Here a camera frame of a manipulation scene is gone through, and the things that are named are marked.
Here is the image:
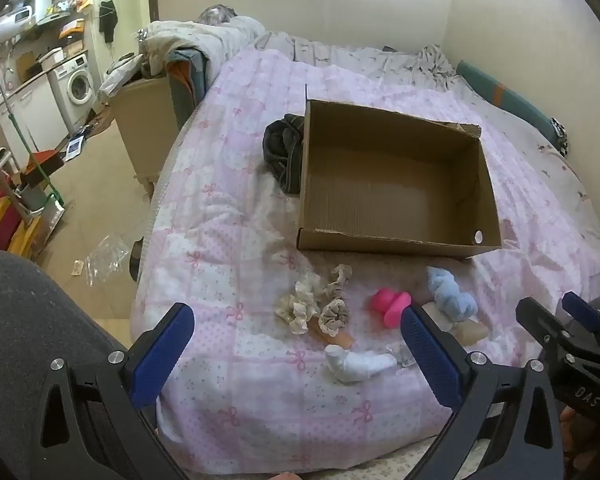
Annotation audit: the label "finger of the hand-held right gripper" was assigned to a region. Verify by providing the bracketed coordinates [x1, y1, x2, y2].
[561, 291, 600, 334]
[516, 297, 564, 357]

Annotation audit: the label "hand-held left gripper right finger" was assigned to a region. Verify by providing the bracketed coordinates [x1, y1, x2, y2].
[400, 304, 567, 480]

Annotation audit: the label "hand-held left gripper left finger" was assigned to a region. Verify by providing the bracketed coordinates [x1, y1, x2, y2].
[39, 302, 196, 480]

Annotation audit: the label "clear packet with white cloth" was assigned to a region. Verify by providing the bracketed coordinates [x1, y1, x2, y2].
[420, 302, 488, 347]

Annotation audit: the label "light blue fluffy socks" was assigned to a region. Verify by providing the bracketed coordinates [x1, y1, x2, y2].
[426, 266, 479, 322]

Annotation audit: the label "white sock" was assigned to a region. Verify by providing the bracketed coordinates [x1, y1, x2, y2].
[324, 346, 398, 386]

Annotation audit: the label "beige lace scrunchie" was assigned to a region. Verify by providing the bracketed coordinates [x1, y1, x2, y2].
[274, 280, 321, 336]
[317, 299, 351, 337]
[327, 264, 353, 293]

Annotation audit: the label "brown cardboard box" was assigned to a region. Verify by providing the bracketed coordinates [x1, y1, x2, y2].
[296, 99, 502, 261]

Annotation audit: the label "pink soft toy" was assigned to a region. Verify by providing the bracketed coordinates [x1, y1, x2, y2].
[371, 287, 412, 331]

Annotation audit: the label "tan soft stick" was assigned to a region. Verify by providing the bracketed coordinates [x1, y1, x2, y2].
[307, 322, 355, 352]

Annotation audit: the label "person's right hand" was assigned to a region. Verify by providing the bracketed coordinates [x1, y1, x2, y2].
[560, 406, 582, 467]

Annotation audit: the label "small clear plastic wrapper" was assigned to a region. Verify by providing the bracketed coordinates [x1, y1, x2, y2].
[386, 342, 417, 368]

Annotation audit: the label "clear plastic bag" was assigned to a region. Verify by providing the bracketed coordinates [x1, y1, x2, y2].
[82, 234, 132, 288]

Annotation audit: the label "pink printed blanket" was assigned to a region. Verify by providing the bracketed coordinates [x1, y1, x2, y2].
[129, 42, 600, 476]

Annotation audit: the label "teal bolster with orange band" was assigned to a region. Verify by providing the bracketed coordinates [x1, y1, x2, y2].
[455, 60, 556, 138]

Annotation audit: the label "dark grey cloth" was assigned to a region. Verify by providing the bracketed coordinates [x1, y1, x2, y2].
[262, 114, 308, 196]

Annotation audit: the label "wooden rack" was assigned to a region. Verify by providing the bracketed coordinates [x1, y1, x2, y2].
[0, 110, 46, 256]

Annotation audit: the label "white kitchen counter cabinet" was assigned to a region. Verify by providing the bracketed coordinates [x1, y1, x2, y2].
[0, 67, 71, 161]

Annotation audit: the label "white washing machine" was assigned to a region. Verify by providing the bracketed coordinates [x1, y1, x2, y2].
[47, 52, 98, 133]

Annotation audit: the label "hanging dark garment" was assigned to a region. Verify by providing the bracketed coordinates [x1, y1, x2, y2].
[99, 0, 119, 45]

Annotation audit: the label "green handled broom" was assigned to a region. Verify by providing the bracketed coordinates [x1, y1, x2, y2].
[0, 57, 66, 208]

